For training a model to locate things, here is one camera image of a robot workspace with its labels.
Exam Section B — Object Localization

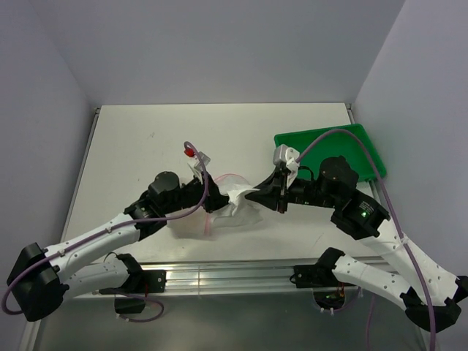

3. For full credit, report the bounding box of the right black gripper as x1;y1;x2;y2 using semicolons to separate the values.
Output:
245;165;339;213

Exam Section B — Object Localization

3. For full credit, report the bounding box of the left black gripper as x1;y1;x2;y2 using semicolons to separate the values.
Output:
162;170;236;214

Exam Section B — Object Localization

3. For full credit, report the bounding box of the white mesh laundry bag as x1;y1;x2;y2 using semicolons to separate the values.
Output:
167;173;263;240

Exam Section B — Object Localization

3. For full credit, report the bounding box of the white cloth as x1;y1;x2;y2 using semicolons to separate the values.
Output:
211;186;263;227

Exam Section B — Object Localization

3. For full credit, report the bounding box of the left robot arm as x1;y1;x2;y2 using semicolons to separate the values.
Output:
1;172;229;322

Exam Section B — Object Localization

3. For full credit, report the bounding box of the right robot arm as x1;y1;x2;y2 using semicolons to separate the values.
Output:
246;156;467;332

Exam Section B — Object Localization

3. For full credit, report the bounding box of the green plastic bin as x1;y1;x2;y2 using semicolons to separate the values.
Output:
273;124;387;182

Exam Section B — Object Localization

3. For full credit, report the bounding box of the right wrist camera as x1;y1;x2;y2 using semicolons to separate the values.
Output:
273;144;300;189

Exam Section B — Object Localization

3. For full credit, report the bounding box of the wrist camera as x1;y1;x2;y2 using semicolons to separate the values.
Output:
273;144;300;189
184;142;211;181

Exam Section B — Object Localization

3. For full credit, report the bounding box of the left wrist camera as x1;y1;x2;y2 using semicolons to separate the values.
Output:
184;142;211;181

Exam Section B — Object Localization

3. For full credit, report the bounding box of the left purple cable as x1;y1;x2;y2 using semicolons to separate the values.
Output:
1;140;211;325

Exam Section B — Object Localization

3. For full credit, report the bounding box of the purple cable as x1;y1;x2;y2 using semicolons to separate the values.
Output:
1;140;211;325
298;128;438;351

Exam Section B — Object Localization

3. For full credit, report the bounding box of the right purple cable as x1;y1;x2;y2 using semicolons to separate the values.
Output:
298;128;438;351

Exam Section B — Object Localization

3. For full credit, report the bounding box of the aluminium frame rail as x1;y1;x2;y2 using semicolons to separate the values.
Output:
18;105;439;351

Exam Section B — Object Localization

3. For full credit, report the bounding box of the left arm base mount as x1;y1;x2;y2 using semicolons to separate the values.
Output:
98;270;166;322

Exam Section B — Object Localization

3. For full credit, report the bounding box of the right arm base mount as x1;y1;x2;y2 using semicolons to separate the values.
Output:
289;264;362;315

